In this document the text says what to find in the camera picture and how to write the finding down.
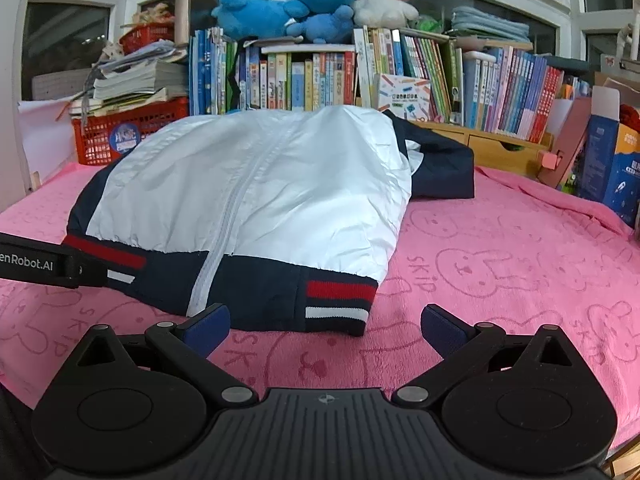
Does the blue whale plush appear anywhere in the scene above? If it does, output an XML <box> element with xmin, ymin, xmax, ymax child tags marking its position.
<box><xmin>211</xmin><ymin>0</ymin><xmax>311</xmax><ymax>41</ymax></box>

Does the green plush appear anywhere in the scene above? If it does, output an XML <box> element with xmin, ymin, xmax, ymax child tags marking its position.
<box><xmin>412</xmin><ymin>14</ymin><xmax>445</xmax><ymax>33</ymax></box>

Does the white perforated board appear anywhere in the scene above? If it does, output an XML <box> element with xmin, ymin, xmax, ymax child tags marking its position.
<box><xmin>32</xmin><ymin>67</ymin><xmax>92</xmax><ymax>102</ymax></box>

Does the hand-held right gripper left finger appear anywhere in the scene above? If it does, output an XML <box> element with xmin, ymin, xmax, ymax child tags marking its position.
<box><xmin>65</xmin><ymin>302</ymin><xmax>258</xmax><ymax>408</ymax></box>

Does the stack of magazines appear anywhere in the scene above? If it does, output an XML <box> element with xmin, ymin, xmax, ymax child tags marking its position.
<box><xmin>70</xmin><ymin>42</ymin><xmax>190</xmax><ymax>116</ymax></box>

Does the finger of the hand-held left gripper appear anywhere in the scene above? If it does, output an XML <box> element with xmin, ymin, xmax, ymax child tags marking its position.
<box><xmin>0</xmin><ymin>232</ymin><xmax>108</xmax><ymax>289</ymax></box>

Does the row of tall blue books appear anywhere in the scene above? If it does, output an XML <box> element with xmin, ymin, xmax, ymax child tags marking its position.
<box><xmin>189</xmin><ymin>27</ymin><xmax>240</xmax><ymax>117</ymax></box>

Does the large red plastic crate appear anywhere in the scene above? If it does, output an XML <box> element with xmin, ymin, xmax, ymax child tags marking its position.
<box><xmin>70</xmin><ymin>97</ymin><xmax>191</xmax><ymax>166</ymax></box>

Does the white and navy jacket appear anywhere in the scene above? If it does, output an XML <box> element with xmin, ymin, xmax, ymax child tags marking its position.
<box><xmin>65</xmin><ymin>105</ymin><xmax>476</xmax><ymax>337</ymax></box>

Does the white box with colourful print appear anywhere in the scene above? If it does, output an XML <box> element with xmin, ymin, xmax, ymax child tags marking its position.
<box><xmin>374</xmin><ymin>73</ymin><xmax>432</xmax><ymax>122</ymax></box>

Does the row of green-spined books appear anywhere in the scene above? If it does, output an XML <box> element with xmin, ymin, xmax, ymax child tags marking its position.
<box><xmin>354</xmin><ymin>26</ymin><xmax>466</xmax><ymax>123</ymax></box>

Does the small blue plush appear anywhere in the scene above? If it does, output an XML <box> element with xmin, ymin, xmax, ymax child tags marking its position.
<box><xmin>286</xmin><ymin>6</ymin><xmax>355</xmax><ymax>44</ymax></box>

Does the stack of light blue folders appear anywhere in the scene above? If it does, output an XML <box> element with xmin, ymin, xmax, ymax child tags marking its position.
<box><xmin>451</xmin><ymin>6</ymin><xmax>531</xmax><ymax>43</ymax></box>

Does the pink rabbit-print blanket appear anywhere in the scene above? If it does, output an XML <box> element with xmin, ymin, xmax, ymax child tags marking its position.
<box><xmin>0</xmin><ymin>162</ymin><xmax>640</xmax><ymax>461</ymax></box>

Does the row of pastel books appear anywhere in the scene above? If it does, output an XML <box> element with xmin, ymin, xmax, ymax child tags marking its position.
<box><xmin>462</xmin><ymin>46</ymin><xmax>566</xmax><ymax>143</ymax></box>

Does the small red basket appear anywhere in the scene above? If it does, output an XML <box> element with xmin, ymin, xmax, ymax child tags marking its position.
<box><xmin>119</xmin><ymin>24</ymin><xmax>177</xmax><ymax>55</ymax></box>

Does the wooden drawer organizer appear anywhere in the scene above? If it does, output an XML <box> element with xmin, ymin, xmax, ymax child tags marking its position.
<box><xmin>407</xmin><ymin>120</ymin><xmax>553</xmax><ymax>177</ymax></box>

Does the pink board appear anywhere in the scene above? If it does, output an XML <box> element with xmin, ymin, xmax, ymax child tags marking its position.
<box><xmin>537</xmin><ymin>97</ymin><xmax>594</xmax><ymax>188</ymax></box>

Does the tan board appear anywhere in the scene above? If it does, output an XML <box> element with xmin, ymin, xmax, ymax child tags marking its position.
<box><xmin>175</xmin><ymin>0</ymin><xmax>193</xmax><ymax>45</ymax></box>

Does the blue cardboard box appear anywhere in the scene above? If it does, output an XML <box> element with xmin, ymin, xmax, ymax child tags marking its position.
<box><xmin>575</xmin><ymin>85</ymin><xmax>640</xmax><ymax>226</ymax></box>

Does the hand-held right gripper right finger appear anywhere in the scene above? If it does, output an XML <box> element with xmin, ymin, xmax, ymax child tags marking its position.
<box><xmin>392</xmin><ymin>302</ymin><xmax>576</xmax><ymax>408</ymax></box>

